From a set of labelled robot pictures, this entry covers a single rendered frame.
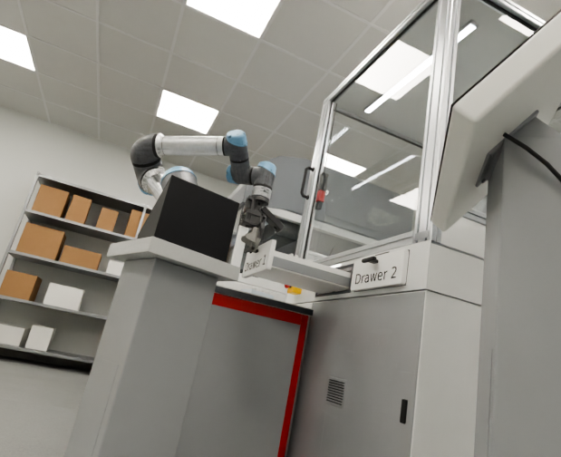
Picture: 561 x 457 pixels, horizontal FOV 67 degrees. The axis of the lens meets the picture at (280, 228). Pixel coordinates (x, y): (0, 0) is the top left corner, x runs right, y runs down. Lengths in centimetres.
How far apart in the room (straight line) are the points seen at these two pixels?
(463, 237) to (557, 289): 59
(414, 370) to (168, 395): 65
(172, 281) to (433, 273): 72
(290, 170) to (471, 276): 157
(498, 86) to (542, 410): 50
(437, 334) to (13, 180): 541
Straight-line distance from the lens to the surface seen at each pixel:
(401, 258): 135
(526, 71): 79
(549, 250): 86
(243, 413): 172
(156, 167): 179
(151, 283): 112
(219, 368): 167
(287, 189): 263
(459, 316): 134
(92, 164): 604
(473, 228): 143
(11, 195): 599
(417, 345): 125
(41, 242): 536
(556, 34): 84
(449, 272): 133
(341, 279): 160
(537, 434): 81
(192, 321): 118
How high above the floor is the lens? 53
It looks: 17 degrees up
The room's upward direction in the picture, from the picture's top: 12 degrees clockwise
